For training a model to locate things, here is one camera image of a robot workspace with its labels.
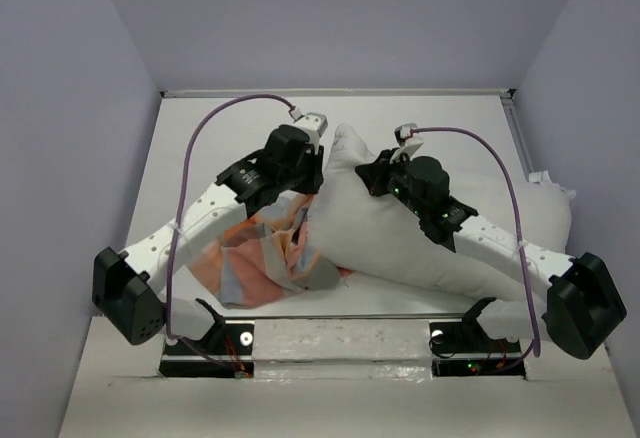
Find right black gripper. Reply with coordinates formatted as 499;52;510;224
357;148;427;219

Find white pillow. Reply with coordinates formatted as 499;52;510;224
305;122;576;312

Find orange blue checked pillowcase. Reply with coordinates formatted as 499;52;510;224
189;194;352;309

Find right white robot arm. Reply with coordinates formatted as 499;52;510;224
355;148;627;360

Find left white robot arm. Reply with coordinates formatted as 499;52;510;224
92;118;326;353

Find white pillow label tag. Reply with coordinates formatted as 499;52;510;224
528;170;553;184

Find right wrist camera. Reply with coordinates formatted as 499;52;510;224
391;123;424;163

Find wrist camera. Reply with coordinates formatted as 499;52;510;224
391;123;424;163
289;108;328;148

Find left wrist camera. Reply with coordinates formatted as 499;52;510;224
289;108;328;148

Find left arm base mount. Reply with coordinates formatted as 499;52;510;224
159;298;255;379

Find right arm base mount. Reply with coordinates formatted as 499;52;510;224
428;298;526;378

